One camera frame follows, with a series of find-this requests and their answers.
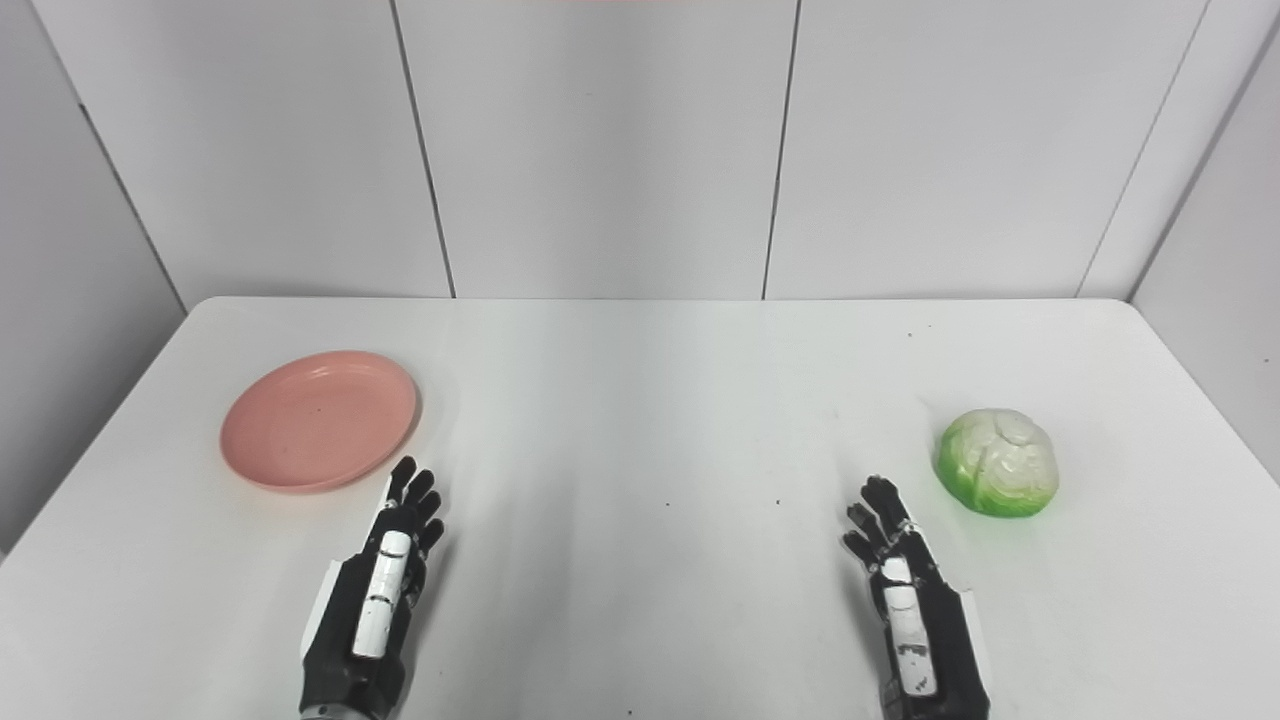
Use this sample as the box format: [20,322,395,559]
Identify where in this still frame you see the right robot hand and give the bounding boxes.
[841,475,994,720]

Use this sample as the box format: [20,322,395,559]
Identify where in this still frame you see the pink plate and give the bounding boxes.
[220,350,420,494]

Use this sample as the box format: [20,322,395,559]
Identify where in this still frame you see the green white cabbage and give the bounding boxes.
[934,407,1060,519]

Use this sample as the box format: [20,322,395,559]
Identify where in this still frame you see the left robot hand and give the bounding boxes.
[299,456,446,720]

